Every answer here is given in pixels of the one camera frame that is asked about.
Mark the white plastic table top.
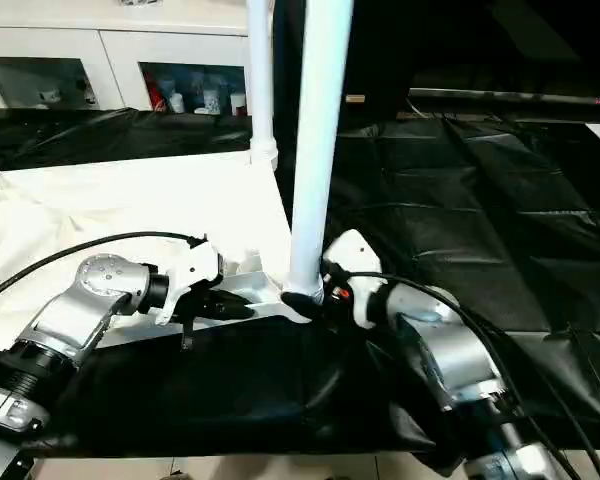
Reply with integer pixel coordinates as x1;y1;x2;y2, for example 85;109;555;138
0;151;327;374

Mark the black mat cloth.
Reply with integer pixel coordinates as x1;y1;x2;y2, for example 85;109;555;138
0;99;600;476

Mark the black fabric backdrop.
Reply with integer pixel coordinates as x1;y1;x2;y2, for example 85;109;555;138
271;0;600;122

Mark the white glass door cabinet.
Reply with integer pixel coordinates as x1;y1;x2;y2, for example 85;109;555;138
0;0;255;120

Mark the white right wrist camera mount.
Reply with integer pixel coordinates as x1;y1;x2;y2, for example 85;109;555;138
321;227;390;331

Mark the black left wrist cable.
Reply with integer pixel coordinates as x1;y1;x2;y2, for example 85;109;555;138
0;229;210;310

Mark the grey metal rail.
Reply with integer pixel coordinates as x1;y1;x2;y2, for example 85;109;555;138
408;86;600;110

